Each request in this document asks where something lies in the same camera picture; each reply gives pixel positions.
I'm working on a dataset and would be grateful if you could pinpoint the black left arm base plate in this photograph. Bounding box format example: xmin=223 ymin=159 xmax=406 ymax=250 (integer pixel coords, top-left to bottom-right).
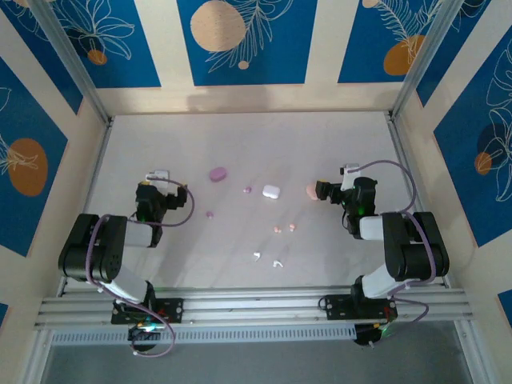
xmin=110 ymin=298 xmax=184 ymax=326

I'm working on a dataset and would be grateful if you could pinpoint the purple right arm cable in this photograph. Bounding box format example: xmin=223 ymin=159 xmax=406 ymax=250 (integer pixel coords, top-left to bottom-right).
xmin=346 ymin=159 xmax=437 ymax=347

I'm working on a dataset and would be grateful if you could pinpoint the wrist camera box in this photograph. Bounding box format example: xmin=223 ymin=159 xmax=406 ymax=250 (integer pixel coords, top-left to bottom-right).
xmin=144 ymin=169 xmax=171 ymax=190
xmin=338 ymin=162 xmax=363 ymax=192

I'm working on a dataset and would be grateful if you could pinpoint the aluminium mounting rail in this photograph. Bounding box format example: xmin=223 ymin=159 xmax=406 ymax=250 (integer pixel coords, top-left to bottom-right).
xmin=34 ymin=286 xmax=475 ymax=331

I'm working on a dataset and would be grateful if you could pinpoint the black arm base connector module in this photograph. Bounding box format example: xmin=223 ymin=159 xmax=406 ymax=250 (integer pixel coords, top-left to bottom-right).
xmin=354 ymin=323 xmax=391 ymax=348
xmin=127 ymin=324 xmax=165 ymax=353

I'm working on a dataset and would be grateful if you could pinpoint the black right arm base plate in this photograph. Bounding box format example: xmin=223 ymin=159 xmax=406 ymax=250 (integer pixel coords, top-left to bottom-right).
xmin=323 ymin=294 xmax=399 ymax=322

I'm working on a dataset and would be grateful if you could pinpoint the aluminium frame post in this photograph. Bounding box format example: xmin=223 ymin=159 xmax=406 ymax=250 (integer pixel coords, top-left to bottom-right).
xmin=27 ymin=0 xmax=115 ymax=127
xmin=387 ymin=0 xmax=493 ymax=121

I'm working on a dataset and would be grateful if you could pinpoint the aluminium table side rail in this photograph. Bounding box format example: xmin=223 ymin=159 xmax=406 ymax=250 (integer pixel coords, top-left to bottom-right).
xmin=55 ymin=118 xmax=117 ymax=299
xmin=386 ymin=111 xmax=451 ymax=289

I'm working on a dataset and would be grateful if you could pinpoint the aluminium frame leg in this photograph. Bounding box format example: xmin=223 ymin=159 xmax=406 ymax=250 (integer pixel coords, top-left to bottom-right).
xmin=22 ymin=330 xmax=55 ymax=384
xmin=454 ymin=319 xmax=487 ymax=384

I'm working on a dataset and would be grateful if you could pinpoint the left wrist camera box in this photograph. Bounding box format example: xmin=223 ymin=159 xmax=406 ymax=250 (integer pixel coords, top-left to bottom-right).
xmin=144 ymin=169 xmax=171 ymax=190

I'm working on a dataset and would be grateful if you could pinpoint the grey slotted cable duct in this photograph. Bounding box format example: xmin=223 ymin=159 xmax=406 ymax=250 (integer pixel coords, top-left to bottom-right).
xmin=50 ymin=323 xmax=359 ymax=346

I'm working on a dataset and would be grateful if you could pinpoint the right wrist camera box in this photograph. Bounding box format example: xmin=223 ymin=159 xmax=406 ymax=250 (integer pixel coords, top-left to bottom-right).
xmin=338 ymin=162 xmax=363 ymax=192

